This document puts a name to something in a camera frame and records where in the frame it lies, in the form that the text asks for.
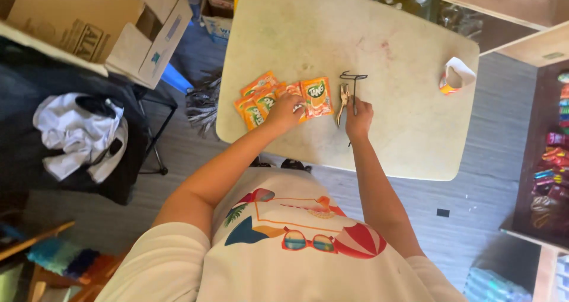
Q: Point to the black folding chair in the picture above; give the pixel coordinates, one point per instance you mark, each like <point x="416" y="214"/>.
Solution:
<point x="66" y="115"/>

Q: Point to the small cardboard box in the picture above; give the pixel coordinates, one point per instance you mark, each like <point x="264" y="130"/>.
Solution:
<point x="217" y="15"/>

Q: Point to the white and orange paper wrapper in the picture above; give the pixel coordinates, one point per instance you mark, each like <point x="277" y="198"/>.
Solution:
<point x="457" y="76"/>

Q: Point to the person's left hand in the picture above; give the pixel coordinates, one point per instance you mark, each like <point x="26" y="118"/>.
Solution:
<point x="280" y="117"/>

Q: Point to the wooden stick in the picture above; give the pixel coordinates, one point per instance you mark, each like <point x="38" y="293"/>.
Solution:
<point x="35" y="240"/>

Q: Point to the wooden shelf with snack packets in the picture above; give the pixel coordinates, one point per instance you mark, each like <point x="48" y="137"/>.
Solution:
<point x="549" y="159"/>

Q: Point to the white crumpled cloth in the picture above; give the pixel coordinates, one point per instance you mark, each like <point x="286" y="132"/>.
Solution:
<point x="75" y="133"/>

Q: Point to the metal hole punch pliers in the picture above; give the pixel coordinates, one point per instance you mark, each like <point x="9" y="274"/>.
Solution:
<point x="342" y="101"/>

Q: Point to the shrink-wrapped pack of bottles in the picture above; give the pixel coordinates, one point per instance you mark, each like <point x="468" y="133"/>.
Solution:
<point x="493" y="287"/>

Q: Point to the colourful feather duster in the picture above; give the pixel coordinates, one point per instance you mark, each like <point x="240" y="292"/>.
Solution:
<point x="66" y="260"/>

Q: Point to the large open cardboard box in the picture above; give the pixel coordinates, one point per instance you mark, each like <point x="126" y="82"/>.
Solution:
<point x="98" y="24"/>

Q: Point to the person's right fingers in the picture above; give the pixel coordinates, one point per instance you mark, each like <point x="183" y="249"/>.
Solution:
<point x="358" y="105"/>

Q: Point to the person's black sandals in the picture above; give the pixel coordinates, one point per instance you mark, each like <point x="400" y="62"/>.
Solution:
<point x="281" y="163"/>

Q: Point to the orange drink powder packet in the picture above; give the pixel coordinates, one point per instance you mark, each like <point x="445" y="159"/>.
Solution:
<point x="266" y="101"/>
<point x="293" y="90"/>
<point x="260" y="83"/>
<point x="317" y="97"/>
<point x="250" y="114"/>

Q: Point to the white printed t-shirt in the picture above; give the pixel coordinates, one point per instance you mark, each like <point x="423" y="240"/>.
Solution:
<point x="284" y="248"/>

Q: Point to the small black scrap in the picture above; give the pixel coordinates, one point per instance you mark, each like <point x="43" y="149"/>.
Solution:
<point x="442" y="212"/>

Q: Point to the person's left fingers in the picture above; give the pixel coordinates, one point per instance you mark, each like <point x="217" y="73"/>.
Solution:
<point x="297" y="105"/>

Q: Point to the person's right hand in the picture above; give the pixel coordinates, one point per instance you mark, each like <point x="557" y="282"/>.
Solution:
<point x="359" y="124"/>

